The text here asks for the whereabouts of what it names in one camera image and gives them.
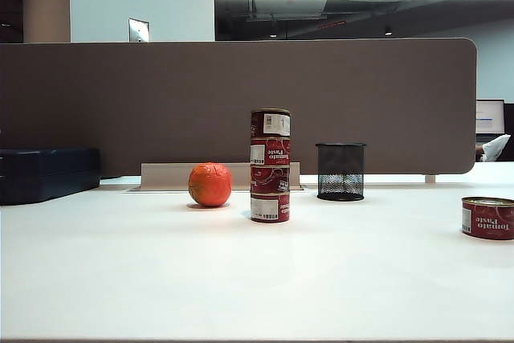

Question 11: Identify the beige desk cable flap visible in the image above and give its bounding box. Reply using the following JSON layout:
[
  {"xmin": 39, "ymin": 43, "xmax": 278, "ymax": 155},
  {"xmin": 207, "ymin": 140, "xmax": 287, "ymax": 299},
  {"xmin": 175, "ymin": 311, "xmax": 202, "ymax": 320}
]
[{"xmin": 120, "ymin": 161, "xmax": 306, "ymax": 193}]

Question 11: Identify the brown desk partition panel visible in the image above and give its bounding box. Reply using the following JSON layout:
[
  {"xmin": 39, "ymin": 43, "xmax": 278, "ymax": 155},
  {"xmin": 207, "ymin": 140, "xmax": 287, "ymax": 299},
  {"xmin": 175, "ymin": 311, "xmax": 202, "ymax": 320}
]
[{"xmin": 0, "ymin": 37, "xmax": 479, "ymax": 178}]

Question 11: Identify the orange ball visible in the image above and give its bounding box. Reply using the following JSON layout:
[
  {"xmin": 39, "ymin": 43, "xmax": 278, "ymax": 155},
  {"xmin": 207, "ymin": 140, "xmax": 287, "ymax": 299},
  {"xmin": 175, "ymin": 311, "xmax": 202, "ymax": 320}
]
[{"xmin": 188, "ymin": 161, "xmax": 234, "ymax": 208}]

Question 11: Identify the computer monitor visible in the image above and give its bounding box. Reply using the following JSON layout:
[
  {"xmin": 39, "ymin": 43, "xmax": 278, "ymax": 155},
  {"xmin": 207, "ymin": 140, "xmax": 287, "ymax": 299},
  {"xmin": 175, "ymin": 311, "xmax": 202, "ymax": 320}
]
[{"xmin": 475, "ymin": 99, "xmax": 506, "ymax": 135}]

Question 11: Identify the person in white shirt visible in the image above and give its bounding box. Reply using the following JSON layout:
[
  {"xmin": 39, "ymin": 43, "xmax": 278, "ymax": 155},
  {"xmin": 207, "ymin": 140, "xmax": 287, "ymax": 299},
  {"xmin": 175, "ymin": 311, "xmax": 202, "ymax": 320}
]
[{"xmin": 475, "ymin": 133, "xmax": 513, "ymax": 163}]

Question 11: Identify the dark blue box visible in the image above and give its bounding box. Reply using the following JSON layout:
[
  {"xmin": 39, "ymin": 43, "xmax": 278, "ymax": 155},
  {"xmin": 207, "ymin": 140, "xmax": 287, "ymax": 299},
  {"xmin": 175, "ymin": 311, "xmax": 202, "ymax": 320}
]
[{"xmin": 0, "ymin": 146, "xmax": 102, "ymax": 206}]

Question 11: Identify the black mesh pen holder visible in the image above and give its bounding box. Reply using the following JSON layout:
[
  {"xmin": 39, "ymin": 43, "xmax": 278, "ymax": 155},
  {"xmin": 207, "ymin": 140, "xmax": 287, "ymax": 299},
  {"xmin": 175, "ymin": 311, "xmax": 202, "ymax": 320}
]
[{"xmin": 315, "ymin": 142, "xmax": 368, "ymax": 202}]

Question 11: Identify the metal wall plate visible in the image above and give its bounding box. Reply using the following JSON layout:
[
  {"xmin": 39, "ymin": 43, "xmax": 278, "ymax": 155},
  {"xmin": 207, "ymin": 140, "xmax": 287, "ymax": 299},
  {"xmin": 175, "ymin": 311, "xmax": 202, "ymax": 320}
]
[{"xmin": 128, "ymin": 18, "xmax": 151, "ymax": 43}]

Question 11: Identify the red tomato paste can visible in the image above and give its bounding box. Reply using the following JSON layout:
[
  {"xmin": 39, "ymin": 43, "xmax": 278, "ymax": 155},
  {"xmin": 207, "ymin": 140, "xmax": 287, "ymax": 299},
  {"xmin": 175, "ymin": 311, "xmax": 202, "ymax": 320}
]
[
  {"xmin": 250, "ymin": 165, "xmax": 291, "ymax": 195},
  {"xmin": 250, "ymin": 108, "xmax": 292, "ymax": 138},
  {"xmin": 460, "ymin": 196, "xmax": 514, "ymax": 241},
  {"xmin": 250, "ymin": 193, "xmax": 291, "ymax": 224},
  {"xmin": 250, "ymin": 136, "xmax": 291, "ymax": 167}
]

